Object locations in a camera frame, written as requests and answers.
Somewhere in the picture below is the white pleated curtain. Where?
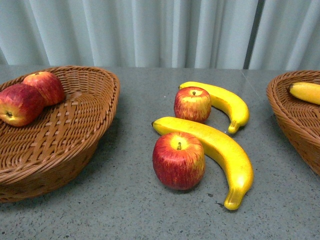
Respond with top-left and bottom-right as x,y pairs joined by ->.
0,0 -> 320,70

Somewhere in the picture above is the red apple stem-end forward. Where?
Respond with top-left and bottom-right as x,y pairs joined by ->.
0,83 -> 45,127

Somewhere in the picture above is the small red yellow apple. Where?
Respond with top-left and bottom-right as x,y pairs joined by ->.
173,86 -> 212,123

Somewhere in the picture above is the small yellow banana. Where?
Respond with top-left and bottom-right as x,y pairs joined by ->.
179,81 -> 250,134

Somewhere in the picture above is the straight yellow banana in basket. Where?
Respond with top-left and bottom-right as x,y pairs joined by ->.
289,82 -> 320,105

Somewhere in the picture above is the left brown wicker basket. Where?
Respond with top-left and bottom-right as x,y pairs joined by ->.
0,65 -> 121,203

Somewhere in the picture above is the brown wicker basket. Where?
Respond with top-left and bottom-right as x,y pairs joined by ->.
266,70 -> 320,175
0,65 -> 121,203

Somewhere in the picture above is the large red apple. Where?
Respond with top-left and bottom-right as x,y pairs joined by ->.
152,131 -> 206,191

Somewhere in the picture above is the red apple rear in basket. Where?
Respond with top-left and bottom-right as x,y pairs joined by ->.
22,71 -> 66,107

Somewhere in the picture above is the right brown wicker basket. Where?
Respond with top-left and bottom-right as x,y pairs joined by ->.
266,70 -> 320,175

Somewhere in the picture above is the large yellow banana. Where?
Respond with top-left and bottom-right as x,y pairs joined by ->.
151,116 -> 254,211

